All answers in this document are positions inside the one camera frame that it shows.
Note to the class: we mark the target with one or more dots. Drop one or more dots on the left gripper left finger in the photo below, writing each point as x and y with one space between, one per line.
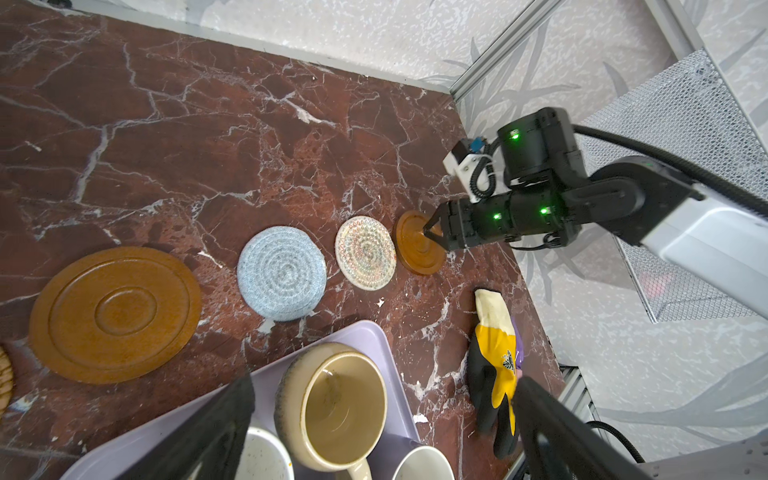
208 445

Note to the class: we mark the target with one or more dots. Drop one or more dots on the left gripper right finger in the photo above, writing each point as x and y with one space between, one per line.
557 445

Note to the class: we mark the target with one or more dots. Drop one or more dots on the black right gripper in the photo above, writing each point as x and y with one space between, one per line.
509 217

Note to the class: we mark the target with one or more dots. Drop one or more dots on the dark wooden coaster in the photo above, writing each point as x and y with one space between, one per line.
418 253

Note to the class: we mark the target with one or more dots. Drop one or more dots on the white speckled mug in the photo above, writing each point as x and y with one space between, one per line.
264 457

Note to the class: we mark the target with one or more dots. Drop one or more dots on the beige ceramic mug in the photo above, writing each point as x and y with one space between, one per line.
330 409

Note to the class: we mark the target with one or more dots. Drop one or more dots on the brown wooden coaster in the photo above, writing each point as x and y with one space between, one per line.
115 315

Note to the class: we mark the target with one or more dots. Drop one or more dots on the blue grey woven coaster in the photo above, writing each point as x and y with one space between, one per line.
281 274

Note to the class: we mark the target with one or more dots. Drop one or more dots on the woven straw coaster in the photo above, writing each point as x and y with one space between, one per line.
6 381

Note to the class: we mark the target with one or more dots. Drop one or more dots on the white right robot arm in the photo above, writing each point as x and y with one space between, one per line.
561 176

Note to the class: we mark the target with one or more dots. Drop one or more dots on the multicolour woven coaster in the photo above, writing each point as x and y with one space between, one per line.
365 253

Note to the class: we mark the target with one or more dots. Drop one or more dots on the yellow black work glove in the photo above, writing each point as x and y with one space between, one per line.
494 364

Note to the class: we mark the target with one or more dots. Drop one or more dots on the white and lilac mug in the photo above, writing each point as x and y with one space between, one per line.
424 463

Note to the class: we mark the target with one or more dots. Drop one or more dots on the pink item in basket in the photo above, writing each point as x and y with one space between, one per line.
655 285

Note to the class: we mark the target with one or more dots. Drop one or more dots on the white wire wall basket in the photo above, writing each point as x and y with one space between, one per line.
689 111

